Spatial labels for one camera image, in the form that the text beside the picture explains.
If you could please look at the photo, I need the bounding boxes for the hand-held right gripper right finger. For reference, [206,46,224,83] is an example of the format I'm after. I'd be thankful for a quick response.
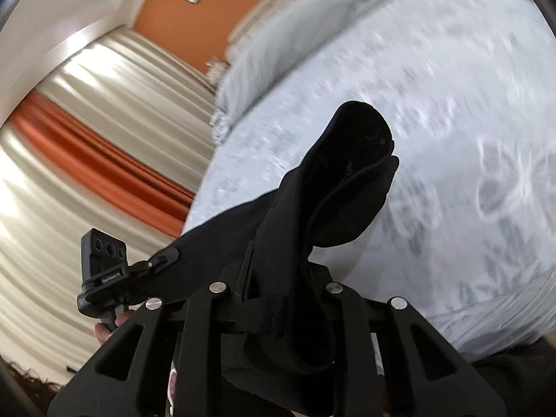
[304,265,509,417]

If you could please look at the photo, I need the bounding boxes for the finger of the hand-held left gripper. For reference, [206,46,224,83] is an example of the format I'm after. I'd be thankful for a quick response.
[132,247,181,272]

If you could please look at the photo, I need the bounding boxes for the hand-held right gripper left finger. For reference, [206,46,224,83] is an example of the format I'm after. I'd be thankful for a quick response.
[47,243,261,417]

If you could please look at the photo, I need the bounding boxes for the black pants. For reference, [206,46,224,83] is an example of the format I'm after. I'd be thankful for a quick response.
[130,101,400,417]

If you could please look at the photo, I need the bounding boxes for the person's left hand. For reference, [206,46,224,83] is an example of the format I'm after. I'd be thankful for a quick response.
[92,308,133,345]

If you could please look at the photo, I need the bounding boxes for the cream curtain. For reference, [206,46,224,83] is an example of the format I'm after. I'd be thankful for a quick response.
[26,26,218,196]
[0,130,183,374]

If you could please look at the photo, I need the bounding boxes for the orange curtain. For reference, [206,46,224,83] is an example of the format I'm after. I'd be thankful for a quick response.
[9,93,196,237]

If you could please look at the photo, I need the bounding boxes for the butterfly print blanket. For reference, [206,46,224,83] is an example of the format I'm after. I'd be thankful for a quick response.
[182,0,556,352]

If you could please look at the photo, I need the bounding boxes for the grey duvet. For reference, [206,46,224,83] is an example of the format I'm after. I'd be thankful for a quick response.
[211,0,457,144]

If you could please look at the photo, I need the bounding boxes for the cream padded headboard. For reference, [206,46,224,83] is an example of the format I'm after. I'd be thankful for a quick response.
[226,0,340,53]

